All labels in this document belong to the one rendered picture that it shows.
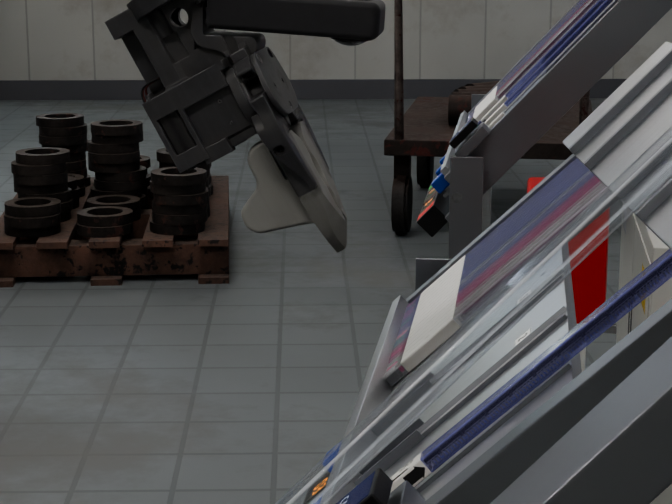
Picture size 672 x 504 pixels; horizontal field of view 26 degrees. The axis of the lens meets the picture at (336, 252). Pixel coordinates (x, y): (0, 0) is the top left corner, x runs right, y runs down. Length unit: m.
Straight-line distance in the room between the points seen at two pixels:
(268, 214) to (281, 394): 2.52
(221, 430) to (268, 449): 0.16
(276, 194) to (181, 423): 2.35
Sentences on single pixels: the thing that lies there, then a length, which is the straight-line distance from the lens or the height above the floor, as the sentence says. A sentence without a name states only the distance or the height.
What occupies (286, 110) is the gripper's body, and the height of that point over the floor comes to 0.99.
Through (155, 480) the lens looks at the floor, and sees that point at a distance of 3.00.
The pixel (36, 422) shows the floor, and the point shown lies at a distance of 3.36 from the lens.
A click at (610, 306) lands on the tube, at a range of 0.88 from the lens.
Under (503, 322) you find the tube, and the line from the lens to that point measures 0.56.
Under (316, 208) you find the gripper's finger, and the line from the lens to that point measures 0.96.
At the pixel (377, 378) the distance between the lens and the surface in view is 1.23.
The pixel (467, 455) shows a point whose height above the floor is 0.79.
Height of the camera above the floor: 1.11
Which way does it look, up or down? 13 degrees down
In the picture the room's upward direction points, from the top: straight up
